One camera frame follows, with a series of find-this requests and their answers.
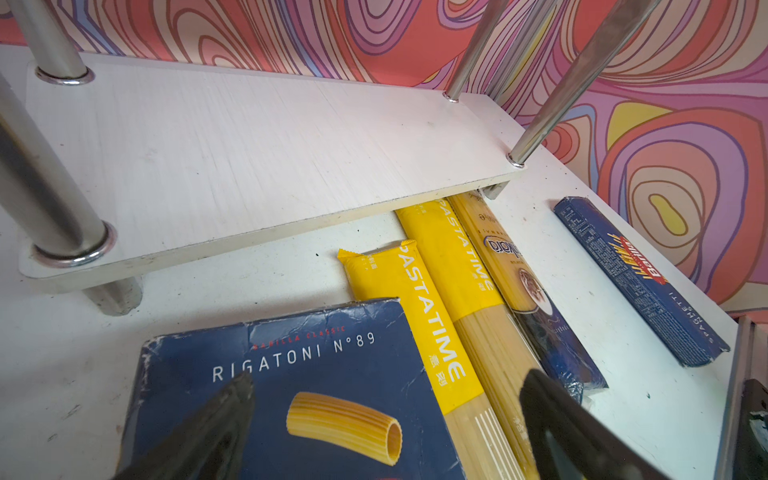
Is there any dark blue spaghetti bag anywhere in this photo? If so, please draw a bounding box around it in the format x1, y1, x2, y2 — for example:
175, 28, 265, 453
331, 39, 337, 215
448, 191, 609, 402

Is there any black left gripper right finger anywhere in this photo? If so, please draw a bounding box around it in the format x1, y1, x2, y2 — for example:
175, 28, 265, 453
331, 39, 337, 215
519, 369, 666, 480

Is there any blue Barilla rigatoni box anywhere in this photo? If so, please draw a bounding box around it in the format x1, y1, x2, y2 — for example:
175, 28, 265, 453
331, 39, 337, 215
117, 298, 465, 479

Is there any yellow Pastatime spaghetti bag right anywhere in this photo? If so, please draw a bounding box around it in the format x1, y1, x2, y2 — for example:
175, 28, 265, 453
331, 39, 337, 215
396, 200, 540, 479

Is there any yellow pastatime spaghetti bag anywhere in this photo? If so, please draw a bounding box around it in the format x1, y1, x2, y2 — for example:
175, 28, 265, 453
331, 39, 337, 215
396, 200, 540, 479
337, 240, 524, 479

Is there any yellow Pastatime spaghetti bag left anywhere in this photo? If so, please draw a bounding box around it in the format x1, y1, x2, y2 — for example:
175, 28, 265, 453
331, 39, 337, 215
337, 240, 524, 479

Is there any white two-tier shelf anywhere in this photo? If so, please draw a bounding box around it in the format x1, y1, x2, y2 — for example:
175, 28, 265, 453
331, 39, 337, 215
0, 0, 664, 317

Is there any blue Barilla spaghetti box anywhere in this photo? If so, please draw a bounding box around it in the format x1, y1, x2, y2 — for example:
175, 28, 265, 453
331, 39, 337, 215
553, 196, 731, 367

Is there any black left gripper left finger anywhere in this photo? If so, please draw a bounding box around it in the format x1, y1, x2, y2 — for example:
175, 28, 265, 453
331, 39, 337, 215
115, 373, 255, 479

